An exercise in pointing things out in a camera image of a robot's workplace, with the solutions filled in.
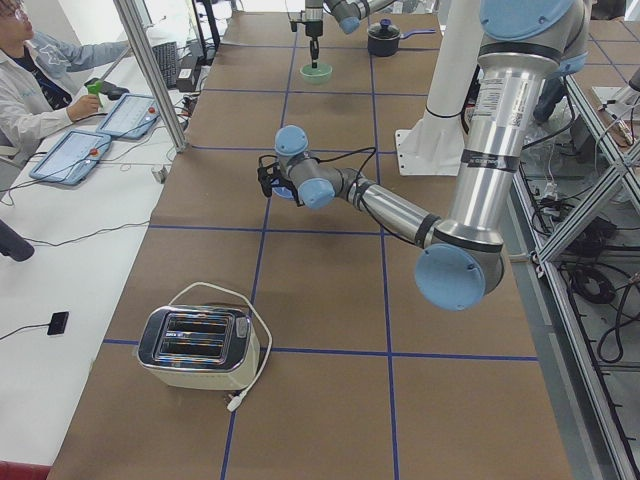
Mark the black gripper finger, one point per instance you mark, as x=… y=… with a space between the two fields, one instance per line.
x=314 y=52

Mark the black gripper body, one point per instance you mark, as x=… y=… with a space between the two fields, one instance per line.
x=313 y=29
x=291 y=192

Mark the green bowl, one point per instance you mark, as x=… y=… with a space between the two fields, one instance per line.
x=316 y=73

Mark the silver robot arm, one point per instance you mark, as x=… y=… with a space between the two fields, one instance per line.
x=348 y=15
x=524 y=43

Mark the dark pot with lid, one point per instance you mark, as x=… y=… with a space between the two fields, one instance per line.
x=384 y=37

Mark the blue tablet far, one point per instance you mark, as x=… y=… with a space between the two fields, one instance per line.
x=131 y=117

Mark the blue tablet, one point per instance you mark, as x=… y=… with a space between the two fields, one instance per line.
x=131 y=117
x=72 y=158

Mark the black keyboard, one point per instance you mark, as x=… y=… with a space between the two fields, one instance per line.
x=166 y=56

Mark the cream chrome toaster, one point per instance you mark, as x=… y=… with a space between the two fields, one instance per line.
x=200 y=347

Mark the blue tablet near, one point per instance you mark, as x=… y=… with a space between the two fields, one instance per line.
x=72 y=158

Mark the person in white coat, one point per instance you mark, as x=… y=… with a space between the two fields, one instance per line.
x=38 y=95

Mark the small black square device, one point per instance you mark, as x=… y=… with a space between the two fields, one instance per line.
x=58 y=323

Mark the black chair armrest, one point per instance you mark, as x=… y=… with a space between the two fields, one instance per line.
x=14 y=246

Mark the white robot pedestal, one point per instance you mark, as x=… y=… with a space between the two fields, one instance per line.
x=433 y=147

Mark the aluminium frame post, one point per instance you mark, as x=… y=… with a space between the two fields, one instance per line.
x=135 y=32

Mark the green handled tool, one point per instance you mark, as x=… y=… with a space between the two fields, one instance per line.
x=94 y=87

